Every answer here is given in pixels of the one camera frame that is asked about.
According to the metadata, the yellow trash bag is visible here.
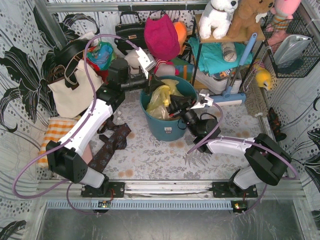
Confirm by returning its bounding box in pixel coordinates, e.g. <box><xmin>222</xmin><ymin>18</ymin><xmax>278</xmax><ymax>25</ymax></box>
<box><xmin>146</xmin><ymin>78</ymin><xmax>183</xmax><ymax>121</ymax></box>

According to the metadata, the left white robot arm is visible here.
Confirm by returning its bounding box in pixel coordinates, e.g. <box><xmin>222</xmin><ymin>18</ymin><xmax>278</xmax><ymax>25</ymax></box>
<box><xmin>46</xmin><ymin>56</ymin><xmax>161</xmax><ymax>198</ymax></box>

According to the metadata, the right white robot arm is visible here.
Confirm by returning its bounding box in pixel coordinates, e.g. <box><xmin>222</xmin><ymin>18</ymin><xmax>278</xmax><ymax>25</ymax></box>
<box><xmin>166</xmin><ymin>94</ymin><xmax>292</xmax><ymax>198</ymax></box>

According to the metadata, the teal trash bin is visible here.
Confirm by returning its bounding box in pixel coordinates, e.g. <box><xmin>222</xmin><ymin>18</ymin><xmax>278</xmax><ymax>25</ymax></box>
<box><xmin>139</xmin><ymin>75</ymin><xmax>197</xmax><ymax>142</ymax></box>

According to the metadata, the rainbow striped bag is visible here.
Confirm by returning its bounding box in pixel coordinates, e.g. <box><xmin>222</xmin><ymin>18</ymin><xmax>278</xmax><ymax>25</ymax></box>
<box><xmin>172</xmin><ymin>57</ymin><xmax>194</xmax><ymax>82</ymax></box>

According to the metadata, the cream tote bag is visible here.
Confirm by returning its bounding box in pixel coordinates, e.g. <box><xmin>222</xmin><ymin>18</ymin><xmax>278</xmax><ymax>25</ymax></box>
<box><xmin>48</xmin><ymin>60</ymin><xmax>94</xmax><ymax>119</ymax></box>

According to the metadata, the pink white plush doll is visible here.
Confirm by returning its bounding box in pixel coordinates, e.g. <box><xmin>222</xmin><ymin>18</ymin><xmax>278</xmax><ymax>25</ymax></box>
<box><xmin>154</xmin><ymin>59</ymin><xmax>180</xmax><ymax>77</ymax></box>

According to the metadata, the white fluffy plush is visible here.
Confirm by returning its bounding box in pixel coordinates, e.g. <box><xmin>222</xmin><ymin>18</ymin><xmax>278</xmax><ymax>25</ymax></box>
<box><xmin>124</xmin><ymin>49</ymin><xmax>142</xmax><ymax>75</ymax></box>

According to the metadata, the white storage box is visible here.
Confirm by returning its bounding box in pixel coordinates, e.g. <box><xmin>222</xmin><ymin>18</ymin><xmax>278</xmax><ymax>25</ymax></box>
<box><xmin>195</xmin><ymin>71</ymin><xmax>231</xmax><ymax>95</ymax></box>

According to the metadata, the colourful striped cloth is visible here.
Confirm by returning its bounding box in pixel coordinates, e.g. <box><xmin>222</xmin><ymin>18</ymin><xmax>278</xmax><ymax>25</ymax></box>
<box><xmin>86</xmin><ymin>41</ymin><xmax>116</xmax><ymax>72</ymax></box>

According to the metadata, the magenta knit hat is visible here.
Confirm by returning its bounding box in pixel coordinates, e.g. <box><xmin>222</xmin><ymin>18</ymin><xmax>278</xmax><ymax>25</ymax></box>
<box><xmin>144</xmin><ymin>14</ymin><xmax>180</xmax><ymax>61</ymax></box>

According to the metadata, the black leather handbag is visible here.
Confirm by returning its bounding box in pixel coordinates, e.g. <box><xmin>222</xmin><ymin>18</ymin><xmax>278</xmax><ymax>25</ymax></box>
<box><xmin>114</xmin><ymin>11</ymin><xmax>148</xmax><ymax>55</ymax></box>

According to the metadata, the teal folded cloth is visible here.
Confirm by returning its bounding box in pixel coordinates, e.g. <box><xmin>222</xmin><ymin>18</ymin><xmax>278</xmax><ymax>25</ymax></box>
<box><xmin>197</xmin><ymin>42</ymin><xmax>246</xmax><ymax>75</ymax></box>

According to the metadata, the orange plush toy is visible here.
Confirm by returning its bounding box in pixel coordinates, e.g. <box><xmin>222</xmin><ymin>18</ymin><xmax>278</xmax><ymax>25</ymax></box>
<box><xmin>173</xmin><ymin>21</ymin><xmax>187</xmax><ymax>54</ymax></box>

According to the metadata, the dark patterned necktie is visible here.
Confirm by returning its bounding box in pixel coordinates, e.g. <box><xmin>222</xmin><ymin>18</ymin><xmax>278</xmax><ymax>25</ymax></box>
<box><xmin>88</xmin><ymin>119</ymin><xmax>131</xmax><ymax>173</ymax></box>

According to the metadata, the grey patterned pouch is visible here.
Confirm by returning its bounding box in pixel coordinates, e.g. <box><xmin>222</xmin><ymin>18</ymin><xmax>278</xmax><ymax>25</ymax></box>
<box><xmin>221</xmin><ymin>42</ymin><xmax>237</xmax><ymax>63</ymax></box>

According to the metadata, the black round hat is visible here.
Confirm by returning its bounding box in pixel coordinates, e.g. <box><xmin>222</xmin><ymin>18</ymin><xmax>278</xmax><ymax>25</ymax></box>
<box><xmin>54</xmin><ymin>39</ymin><xmax>89</xmax><ymax>67</ymax></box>

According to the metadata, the beige chenille duster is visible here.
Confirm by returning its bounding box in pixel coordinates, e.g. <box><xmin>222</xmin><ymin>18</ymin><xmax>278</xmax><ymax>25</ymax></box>
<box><xmin>242</xmin><ymin>73</ymin><xmax>268</xmax><ymax>117</ymax></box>

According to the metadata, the yellow plush duck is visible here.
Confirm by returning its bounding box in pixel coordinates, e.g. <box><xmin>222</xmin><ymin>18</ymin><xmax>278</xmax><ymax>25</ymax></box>
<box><xmin>252</xmin><ymin>61</ymin><xmax>272</xmax><ymax>91</ymax></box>

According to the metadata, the pink cloth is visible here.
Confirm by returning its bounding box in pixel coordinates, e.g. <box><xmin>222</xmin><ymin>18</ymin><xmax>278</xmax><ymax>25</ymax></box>
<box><xmin>82</xmin><ymin>144</ymin><xmax>93</xmax><ymax>164</ymax></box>

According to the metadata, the white plush dog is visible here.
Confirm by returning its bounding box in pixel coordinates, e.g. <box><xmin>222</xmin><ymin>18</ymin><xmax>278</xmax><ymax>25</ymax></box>
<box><xmin>199</xmin><ymin>0</ymin><xmax>239</xmax><ymax>40</ymax></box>

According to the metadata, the orange checked towel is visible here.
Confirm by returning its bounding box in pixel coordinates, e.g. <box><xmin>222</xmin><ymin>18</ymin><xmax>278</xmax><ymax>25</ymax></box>
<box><xmin>38</xmin><ymin>117</ymin><xmax>78</xmax><ymax>155</ymax></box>

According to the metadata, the brown teddy bear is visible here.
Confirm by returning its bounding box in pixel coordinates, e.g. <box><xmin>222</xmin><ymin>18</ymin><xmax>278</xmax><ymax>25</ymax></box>
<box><xmin>227</xmin><ymin>0</ymin><xmax>275</xmax><ymax>39</ymax></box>

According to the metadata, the wooden shelf rack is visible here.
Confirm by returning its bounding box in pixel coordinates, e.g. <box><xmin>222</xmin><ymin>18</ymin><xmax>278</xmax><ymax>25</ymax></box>
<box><xmin>188</xmin><ymin>14</ymin><xmax>266</xmax><ymax>90</ymax></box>

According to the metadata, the silver foil pouch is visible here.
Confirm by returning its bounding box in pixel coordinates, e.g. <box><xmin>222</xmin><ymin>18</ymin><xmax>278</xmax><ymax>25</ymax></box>
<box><xmin>273</xmin><ymin>34</ymin><xmax>312</xmax><ymax>65</ymax></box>

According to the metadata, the pink plush toy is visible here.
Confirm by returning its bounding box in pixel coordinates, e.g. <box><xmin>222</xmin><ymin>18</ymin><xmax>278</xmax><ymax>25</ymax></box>
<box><xmin>265</xmin><ymin>0</ymin><xmax>301</xmax><ymax>32</ymax></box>

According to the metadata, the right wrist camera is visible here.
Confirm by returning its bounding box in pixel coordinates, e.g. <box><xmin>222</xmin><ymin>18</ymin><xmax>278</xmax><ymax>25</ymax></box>
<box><xmin>191</xmin><ymin>93</ymin><xmax>214</xmax><ymax>110</ymax></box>

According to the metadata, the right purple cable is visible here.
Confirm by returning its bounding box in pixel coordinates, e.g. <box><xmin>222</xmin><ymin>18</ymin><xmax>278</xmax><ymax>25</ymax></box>
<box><xmin>186</xmin><ymin>101</ymin><xmax>300</xmax><ymax>216</ymax></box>

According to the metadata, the purple cable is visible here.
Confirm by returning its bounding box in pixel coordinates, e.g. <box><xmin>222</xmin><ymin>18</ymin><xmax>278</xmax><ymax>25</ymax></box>
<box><xmin>186</xmin><ymin>101</ymin><xmax>300</xmax><ymax>216</ymax></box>
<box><xmin>11</xmin><ymin>34</ymin><xmax>141</xmax><ymax>216</ymax></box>

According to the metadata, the black wire basket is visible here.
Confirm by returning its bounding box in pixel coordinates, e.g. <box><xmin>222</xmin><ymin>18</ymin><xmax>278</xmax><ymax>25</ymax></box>
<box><xmin>261</xmin><ymin>12</ymin><xmax>320</xmax><ymax>78</ymax></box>

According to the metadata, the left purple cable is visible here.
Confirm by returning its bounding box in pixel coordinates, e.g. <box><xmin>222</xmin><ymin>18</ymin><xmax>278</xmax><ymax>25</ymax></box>
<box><xmin>11</xmin><ymin>34</ymin><xmax>141</xmax><ymax>216</ymax></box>

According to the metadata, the metal base rail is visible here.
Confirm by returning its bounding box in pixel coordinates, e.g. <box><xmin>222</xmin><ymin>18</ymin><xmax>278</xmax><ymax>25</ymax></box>
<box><xmin>36</xmin><ymin>180</ymin><xmax>308</xmax><ymax>212</ymax></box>

